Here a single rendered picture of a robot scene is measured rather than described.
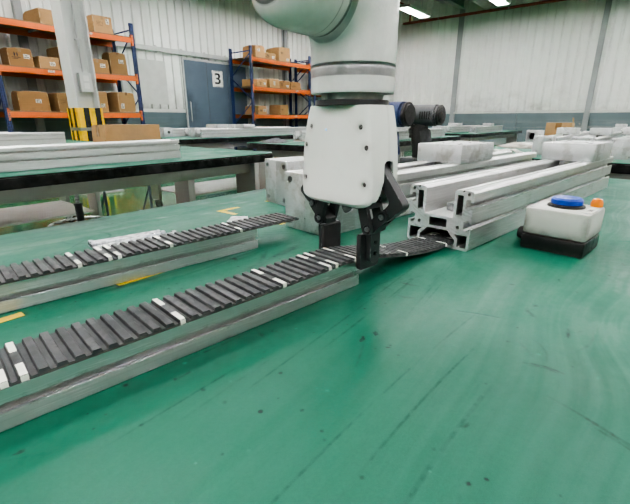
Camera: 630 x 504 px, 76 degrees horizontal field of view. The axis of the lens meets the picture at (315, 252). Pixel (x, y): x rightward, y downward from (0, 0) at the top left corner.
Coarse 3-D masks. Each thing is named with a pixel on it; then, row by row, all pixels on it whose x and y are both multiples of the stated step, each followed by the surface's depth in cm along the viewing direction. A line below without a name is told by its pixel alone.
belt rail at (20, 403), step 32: (288, 288) 38; (320, 288) 42; (224, 320) 34; (256, 320) 36; (128, 352) 28; (160, 352) 30; (192, 352) 32; (32, 384) 25; (64, 384) 26; (96, 384) 27; (0, 416) 24; (32, 416) 25
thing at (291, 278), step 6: (270, 264) 42; (264, 270) 40; (270, 270) 40; (276, 270) 40; (282, 270) 40; (276, 276) 39; (282, 276) 38; (288, 276) 39; (294, 276) 38; (300, 276) 38; (288, 282) 38; (294, 282) 38
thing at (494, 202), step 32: (544, 160) 96; (608, 160) 103; (416, 192) 60; (448, 192) 64; (480, 192) 55; (512, 192) 66; (544, 192) 74; (576, 192) 89; (416, 224) 62; (448, 224) 58; (480, 224) 60; (512, 224) 66
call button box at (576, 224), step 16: (528, 208) 57; (544, 208) 56; (560, 208) 56; (576, 208) 55; (592, 208) 56; (528, 224) 58; (544, 224) 56; (560, 224) 55; (576, 224) 53; (592, 224) 53; (528, 240) 58; (544, 240) 56; (560, 240) 55; (576, 240) 54; (592, 240) 56; (576, 256) 54
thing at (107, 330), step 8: (88, 320) 30; (96, 320) 31; (104, 320) 30; (112, 320) 30; (88, 328) 29; (96, 328) 29; (104, 328) 29; (112, 328) 29; (120, 328) 29; (96, 336) 28; (104, 336) 28; (112, 336) 28; (120, 336) 28; (128, 336) 28; (104, 344) 27; (112, 344) 27; (120, 344) 27
